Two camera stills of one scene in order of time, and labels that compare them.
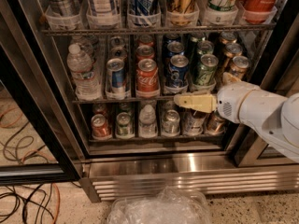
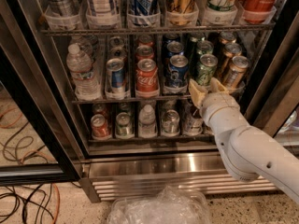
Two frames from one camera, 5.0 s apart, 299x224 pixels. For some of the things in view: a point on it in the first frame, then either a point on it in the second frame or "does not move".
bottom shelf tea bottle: x=193 y=123 does not move
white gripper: x=230 y=103 -> x=217 y=105
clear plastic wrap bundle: x=164 y=205 does not move
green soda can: x=205 y=74 does not move
